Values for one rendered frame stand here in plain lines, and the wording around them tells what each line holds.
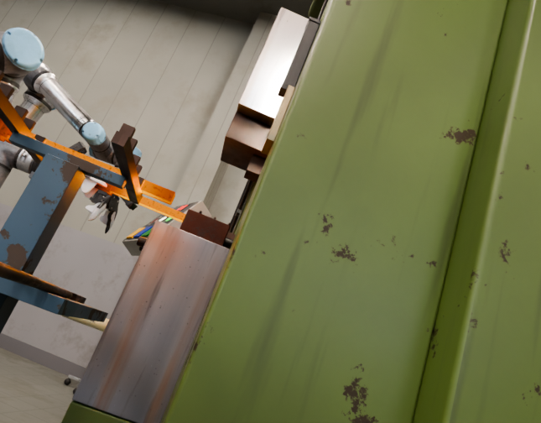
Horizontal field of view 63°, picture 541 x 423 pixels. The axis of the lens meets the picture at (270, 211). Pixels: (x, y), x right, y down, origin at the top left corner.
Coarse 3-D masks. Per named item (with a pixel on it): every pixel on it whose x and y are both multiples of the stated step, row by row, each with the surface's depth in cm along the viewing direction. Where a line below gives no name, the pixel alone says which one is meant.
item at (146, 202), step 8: (112, 192) 134; (120, 192) 133; (128, 200) 135; (144, 200) 134; (152, 200) 134; (152, 208) 134; (160, 208) 134; (168, 208) 134; (168, 216) 136; (176, 216) 134; (184, 216) 134
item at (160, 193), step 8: (0, 120) 91; (0, 128) 90; (0, 136) 89; (8, 136) 90; (48, 144) 90; (56, 144) 91; (72, 152) 91; (88, 160) 91; (96, 160) 92; (112, 168) 92; (144, 184) 92; (152, 184) 93; (144, 192) 93; (152, 192) 92; (160, 192) 92; (168, 192) 93; (160, 200) 94; (168, 200) 92
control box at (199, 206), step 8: (176, 208) 198; (184, 208) 186; (192, 208) 180; (200, 208) 182; (160, 216) 203; (208, 216) 183; (152, 224) 193; (168, 224) 173; (176, 224) 175; (128, 240) 188; (136, 240) 179; (128, 248) 195; (136, 248) 186
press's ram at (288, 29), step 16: (288, 16) 148; (272, 32) 145; (288, 32) 146; (272, 48) 143; (288, 48) 144; (256, 64) 141; (272, 64) 142; (288, 64) 143; (256, 80) 139; (272, 80) 140; (256, 96) 138; (272, 96) 139; (240, 112) 141; (256, 112) 137; (272, 112) 137
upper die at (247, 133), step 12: (240, 120) 140; (252, 120) 141; (228, 132) 138; (240, 132) 139; (252, 132) 140; (264, 132) 140; (228, 144) 142; (240, 144) 139; (252, 144) 138; (228, 156) 151; (240, 156) 147; (264, 156) 141; (240, 168) 156
